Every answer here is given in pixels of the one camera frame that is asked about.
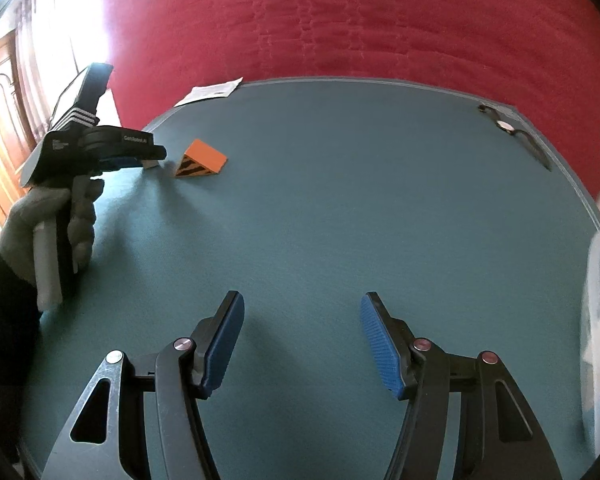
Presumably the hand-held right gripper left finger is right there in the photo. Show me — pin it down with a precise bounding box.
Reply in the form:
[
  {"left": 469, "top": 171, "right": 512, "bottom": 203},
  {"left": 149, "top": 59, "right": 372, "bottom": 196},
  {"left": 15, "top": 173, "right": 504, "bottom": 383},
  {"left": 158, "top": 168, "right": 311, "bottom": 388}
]
[{"left": 42, "top": 290, "right": 246, "bottom": 480}]

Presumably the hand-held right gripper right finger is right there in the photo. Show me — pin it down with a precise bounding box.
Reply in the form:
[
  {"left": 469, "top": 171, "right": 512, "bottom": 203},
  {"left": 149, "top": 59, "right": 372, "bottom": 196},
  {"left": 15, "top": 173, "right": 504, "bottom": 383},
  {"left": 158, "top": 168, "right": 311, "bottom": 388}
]
[{"left": 360, "top": 291, "right": 563, "bottom": 480}]

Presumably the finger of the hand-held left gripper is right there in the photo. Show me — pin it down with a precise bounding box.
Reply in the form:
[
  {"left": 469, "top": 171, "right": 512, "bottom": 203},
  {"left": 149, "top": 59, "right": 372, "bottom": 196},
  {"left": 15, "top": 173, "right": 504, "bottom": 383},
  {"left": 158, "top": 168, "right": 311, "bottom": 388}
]
[{"left": 99, "top": 146, "right": 167, "bottom": 172}]

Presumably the orange black-striped wedge block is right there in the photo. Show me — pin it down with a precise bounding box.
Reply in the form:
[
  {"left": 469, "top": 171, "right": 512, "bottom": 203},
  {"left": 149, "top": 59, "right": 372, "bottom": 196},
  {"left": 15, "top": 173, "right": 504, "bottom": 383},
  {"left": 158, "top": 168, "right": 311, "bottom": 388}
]
[{"left": 174, "top": 139, "right": 229, "bottom": 180}]

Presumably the clear plastic storage box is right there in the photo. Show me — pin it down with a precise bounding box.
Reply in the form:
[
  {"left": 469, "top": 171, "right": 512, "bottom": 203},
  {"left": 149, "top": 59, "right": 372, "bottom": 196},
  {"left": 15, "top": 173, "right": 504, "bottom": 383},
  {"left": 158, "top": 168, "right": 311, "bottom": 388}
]
[{"left": 577, "top": 229, "right": 600, "bottom": 457}]

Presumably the person's left forearm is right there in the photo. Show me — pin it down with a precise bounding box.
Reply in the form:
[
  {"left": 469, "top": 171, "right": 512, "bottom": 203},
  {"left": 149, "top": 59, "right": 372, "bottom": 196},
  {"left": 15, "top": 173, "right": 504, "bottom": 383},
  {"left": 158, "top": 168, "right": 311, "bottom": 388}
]
[{"left": 0, "top": 240, "right": 45, "bottom": 466}]

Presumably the person's left hand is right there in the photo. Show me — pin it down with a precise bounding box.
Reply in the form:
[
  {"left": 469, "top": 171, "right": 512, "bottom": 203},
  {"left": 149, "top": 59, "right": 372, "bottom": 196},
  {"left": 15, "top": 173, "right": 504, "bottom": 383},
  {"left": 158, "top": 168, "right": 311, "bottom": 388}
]
[{"left": 0, "top": 176, "right": 106, "bottom": 291}]

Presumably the wooden door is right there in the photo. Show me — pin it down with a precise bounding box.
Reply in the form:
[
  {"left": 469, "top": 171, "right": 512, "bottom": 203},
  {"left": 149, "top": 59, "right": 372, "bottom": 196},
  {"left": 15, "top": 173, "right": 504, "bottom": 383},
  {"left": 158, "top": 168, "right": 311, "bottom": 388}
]
[{"left": 0, "top": 39, "right": 39, "bottom": 232}]

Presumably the patterned curtain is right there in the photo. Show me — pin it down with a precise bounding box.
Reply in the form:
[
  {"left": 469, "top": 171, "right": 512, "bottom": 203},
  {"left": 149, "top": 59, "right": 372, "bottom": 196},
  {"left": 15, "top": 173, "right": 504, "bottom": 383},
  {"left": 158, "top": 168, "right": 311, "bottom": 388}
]
[{"left": 11, "top": 0, "right": 112, "bottom": 147}]

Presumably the white paper leaflet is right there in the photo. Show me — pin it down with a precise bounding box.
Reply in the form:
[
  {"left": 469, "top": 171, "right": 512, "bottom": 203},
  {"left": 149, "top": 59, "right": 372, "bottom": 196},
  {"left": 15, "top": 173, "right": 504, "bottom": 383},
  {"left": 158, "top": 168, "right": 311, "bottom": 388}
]
[{"left": 173, "top": 78, "right": 245, "bottom": 108}]

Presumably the bright window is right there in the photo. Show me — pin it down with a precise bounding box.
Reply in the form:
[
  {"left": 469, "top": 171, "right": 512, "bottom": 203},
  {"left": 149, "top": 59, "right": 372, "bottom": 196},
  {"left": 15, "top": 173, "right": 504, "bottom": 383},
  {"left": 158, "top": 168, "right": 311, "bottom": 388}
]
[{"left": 35, "top": 0, "right": 112, "bottom": 92}]

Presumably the red quilted blanket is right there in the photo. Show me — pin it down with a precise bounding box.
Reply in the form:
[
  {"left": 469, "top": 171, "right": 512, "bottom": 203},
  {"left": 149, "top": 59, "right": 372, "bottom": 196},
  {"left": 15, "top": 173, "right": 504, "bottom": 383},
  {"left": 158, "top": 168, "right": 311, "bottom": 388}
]
[{"left": 100, "top": 0, "right": 600, "bottom": 197}]

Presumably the black cable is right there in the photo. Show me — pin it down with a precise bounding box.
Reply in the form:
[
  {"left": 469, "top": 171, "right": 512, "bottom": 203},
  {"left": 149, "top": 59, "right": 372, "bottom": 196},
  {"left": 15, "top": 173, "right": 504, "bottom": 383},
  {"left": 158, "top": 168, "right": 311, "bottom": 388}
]
[{"left": 477, "top": 102, "right": 554, "bottom": 172}]

